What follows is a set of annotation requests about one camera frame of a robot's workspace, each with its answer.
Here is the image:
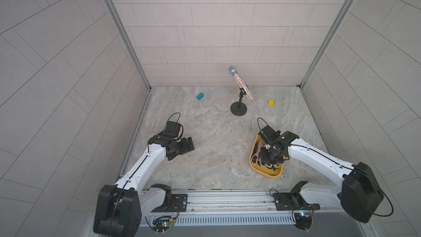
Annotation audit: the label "black microphone stand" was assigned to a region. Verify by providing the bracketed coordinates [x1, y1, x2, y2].
[230, 88, 247, 116]

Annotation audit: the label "glitter microphone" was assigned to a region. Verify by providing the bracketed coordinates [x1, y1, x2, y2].
[228, 66, 253, 101]

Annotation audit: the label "controller board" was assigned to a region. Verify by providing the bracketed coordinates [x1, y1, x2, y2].
[292, 212, 312, 231]
[152, 216, 176, 234]

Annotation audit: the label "left controller board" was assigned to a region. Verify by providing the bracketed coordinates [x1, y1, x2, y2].
[152, 216, 176, 234]

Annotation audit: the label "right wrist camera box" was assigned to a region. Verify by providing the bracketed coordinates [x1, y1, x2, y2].
[258, 125, 280, 146]

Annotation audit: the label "right controller board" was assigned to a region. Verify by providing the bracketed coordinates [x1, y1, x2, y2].
[292, 212, 312, 231]

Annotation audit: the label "teal small block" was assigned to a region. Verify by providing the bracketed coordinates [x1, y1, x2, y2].
[196, 93, 205, 100]

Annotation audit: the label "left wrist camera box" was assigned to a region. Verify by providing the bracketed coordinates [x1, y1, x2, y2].
[163, 121, 182, 140]

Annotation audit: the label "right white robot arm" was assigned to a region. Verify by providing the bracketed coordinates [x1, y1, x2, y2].
[259, 135, 385, 223]

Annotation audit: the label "yellow storage tray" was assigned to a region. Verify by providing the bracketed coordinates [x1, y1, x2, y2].
[249, 136, 284, 178]

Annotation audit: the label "black scissors in tray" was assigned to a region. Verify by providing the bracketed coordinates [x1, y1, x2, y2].
[258, 159, 283, 172]

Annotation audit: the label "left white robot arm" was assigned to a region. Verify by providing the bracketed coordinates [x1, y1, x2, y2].
[93, 135, 195, 237]

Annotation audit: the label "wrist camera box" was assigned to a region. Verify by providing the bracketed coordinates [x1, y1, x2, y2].
[258, 125, 280, 146]
[163, 121, 182, 140]

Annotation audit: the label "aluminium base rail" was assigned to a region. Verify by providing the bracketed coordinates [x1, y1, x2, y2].
[141, 189, 344, 228]

